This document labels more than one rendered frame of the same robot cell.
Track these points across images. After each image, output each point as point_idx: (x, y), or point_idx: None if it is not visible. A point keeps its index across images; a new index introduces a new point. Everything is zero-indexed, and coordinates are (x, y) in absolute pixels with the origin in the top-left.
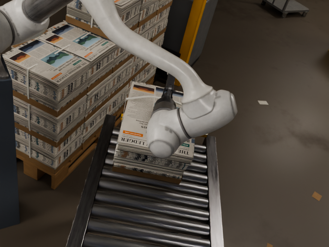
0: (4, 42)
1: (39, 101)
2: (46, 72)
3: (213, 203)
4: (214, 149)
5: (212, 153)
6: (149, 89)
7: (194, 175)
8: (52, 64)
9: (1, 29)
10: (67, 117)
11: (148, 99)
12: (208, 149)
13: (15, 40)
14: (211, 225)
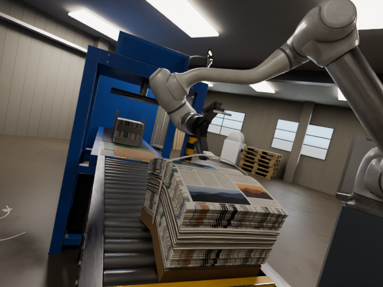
0: (370, 177)
1: None
2: None
3: (98, 208)
4: (84, 271)
5: (90, 261)
6: (247, 191)
7: (123, 228)
8: None
9: (374, 163)
10: None
11: (229, 173)
12: (99, 268)
13: (382, 184)
14: (103, 197)
